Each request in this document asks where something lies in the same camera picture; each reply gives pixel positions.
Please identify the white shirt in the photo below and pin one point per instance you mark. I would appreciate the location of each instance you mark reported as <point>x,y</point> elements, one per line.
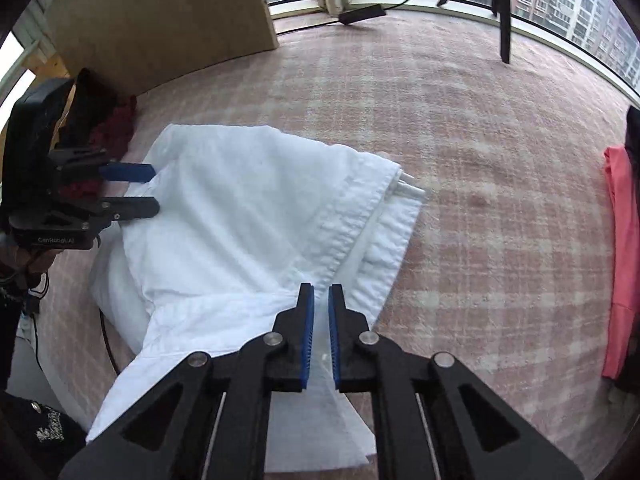
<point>247,215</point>

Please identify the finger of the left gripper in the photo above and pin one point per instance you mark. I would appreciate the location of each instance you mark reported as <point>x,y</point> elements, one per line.
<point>100,213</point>
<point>77,164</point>

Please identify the dark red garment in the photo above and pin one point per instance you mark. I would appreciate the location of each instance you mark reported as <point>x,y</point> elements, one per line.
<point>114,135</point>

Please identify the light plywood board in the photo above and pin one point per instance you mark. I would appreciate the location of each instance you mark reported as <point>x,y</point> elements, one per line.
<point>136,45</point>

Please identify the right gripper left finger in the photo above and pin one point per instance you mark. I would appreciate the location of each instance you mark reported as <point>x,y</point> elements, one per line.
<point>208,417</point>

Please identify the person's left hand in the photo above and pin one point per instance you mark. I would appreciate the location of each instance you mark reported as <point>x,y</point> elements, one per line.
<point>32,262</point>

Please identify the pink plaid table cloth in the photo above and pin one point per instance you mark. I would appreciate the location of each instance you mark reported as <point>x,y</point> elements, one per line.
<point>510,265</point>

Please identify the pink folded garment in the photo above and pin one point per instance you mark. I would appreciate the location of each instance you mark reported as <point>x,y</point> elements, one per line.
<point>625,292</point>

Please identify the pine wood board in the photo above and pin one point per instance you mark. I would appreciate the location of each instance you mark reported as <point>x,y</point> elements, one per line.
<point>26,73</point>

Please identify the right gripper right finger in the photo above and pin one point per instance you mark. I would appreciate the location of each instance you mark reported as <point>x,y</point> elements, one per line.
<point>433,417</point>

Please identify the black folded garment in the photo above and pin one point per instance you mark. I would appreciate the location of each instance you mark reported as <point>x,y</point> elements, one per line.
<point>632,135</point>

